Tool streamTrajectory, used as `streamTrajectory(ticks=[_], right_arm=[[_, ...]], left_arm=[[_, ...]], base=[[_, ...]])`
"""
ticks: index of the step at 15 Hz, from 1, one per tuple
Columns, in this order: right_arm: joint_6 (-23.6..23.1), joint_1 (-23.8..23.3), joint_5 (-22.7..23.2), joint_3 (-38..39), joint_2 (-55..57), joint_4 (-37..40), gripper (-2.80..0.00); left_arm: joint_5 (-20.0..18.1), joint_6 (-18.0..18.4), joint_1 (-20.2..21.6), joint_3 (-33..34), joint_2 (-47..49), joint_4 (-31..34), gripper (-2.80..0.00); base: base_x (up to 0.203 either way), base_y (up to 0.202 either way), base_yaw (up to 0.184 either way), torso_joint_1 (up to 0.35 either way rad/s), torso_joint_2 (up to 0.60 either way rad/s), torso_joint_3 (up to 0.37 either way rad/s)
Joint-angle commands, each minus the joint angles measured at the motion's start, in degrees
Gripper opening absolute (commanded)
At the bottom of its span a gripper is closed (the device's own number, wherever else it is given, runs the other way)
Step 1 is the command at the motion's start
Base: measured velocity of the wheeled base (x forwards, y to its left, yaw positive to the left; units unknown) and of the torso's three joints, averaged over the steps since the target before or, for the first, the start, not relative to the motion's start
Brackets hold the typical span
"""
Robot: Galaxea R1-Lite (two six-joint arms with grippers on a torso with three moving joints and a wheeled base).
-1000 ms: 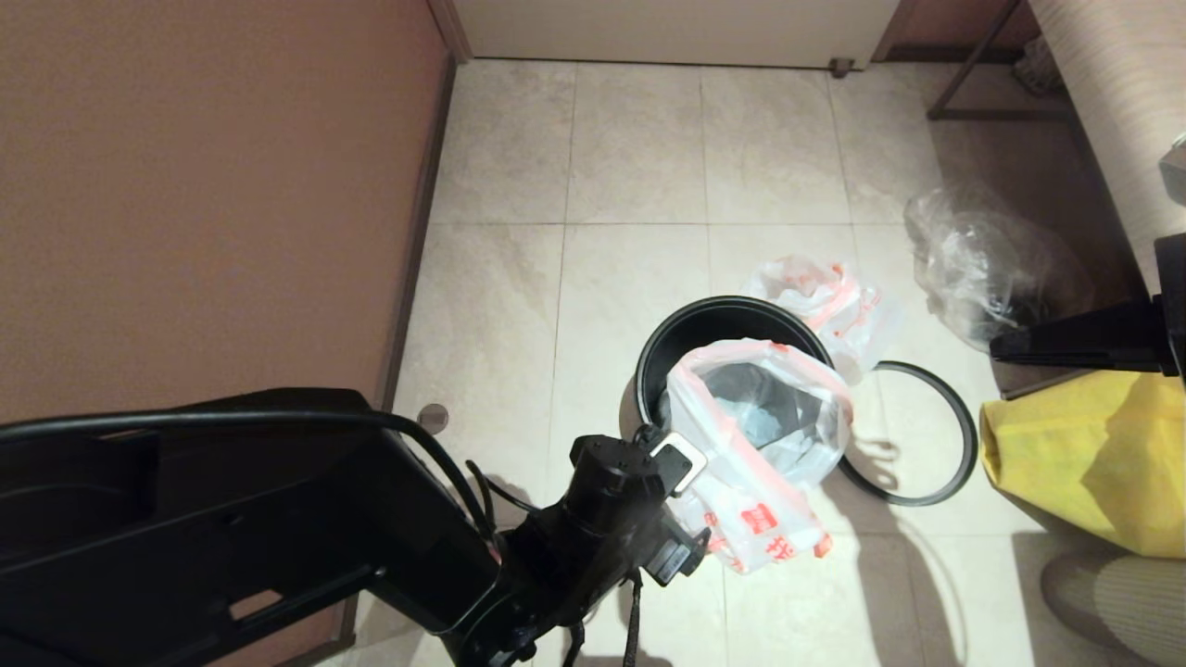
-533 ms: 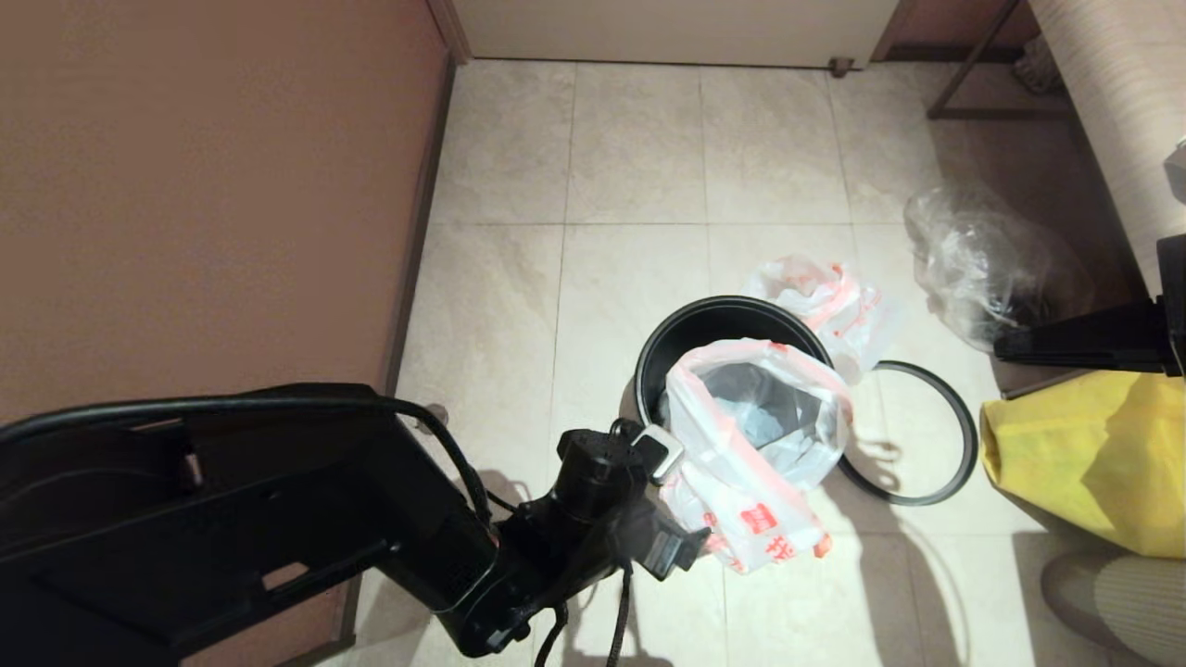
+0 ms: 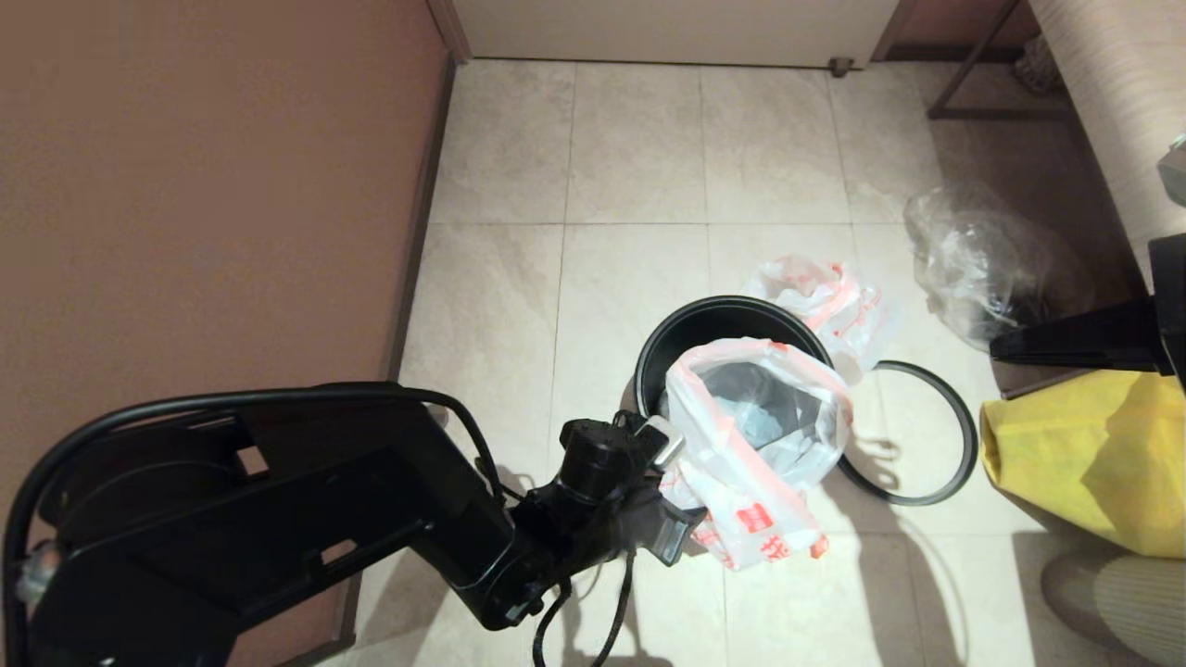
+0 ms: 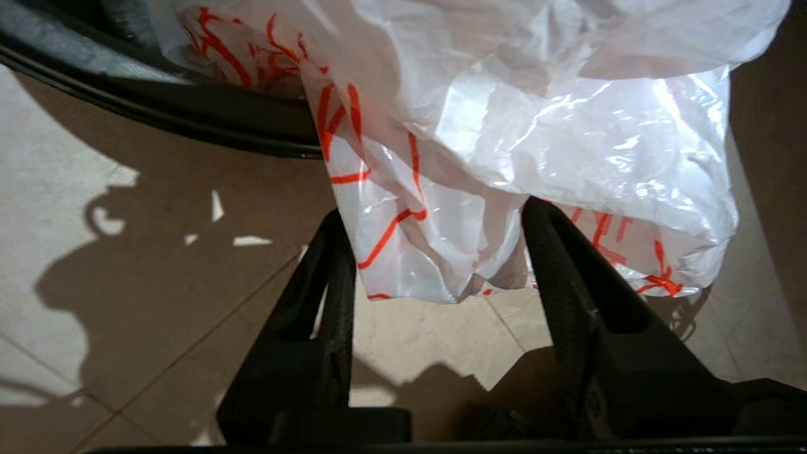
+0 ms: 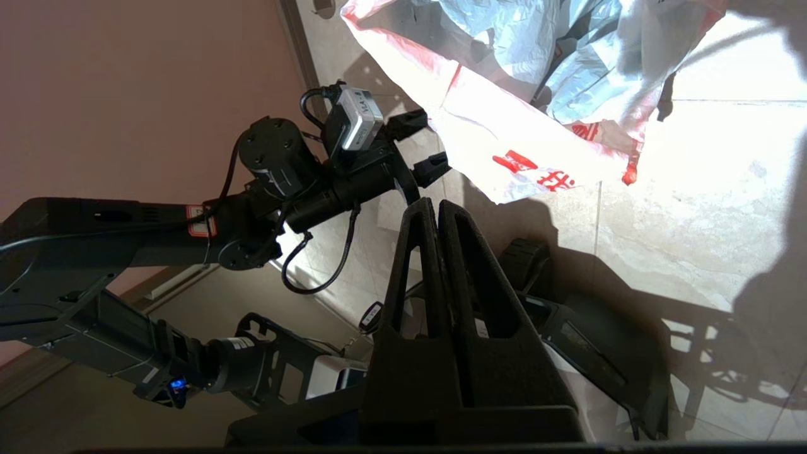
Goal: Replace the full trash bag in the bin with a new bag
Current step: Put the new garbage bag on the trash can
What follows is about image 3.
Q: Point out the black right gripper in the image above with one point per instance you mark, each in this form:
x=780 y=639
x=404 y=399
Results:
x=1172 y=315

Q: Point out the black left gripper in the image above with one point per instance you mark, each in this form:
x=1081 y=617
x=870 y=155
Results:
x=669 y=533

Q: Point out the white plastic bag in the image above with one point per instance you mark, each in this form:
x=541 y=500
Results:
x=741 y=500

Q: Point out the black round trash bin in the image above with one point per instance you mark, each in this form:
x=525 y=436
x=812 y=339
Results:
x=704 y=324

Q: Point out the used white bag red trim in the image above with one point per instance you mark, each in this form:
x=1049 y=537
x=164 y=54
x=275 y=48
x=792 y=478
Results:
x=825 y=296

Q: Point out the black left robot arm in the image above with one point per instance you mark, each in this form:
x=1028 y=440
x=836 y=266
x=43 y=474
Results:
x=324 y=500

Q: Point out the yellow fabric bag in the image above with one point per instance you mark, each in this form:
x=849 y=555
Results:
x=1075 y=463

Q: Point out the clear plastic bag dark contents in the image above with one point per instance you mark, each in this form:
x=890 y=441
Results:
x=973 y=259

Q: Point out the dark brown wooden board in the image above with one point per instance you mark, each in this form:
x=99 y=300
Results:
x=1038 y=387

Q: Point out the beige striped furniture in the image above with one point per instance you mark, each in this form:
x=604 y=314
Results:
x=1112 y=111

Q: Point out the grey ribbed round pouf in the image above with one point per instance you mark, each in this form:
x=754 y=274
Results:
x=1130 y=602

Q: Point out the grey mesh bundle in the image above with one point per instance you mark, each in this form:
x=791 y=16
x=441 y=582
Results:
x=1038 y=69

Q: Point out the small metal door stop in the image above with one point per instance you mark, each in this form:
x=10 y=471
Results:
x=840 y=66

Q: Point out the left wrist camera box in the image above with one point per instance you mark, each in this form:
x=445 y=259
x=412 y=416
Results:
x=665 y=440

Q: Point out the dark metal frame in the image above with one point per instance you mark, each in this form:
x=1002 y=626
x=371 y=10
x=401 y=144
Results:
x=991 y=113

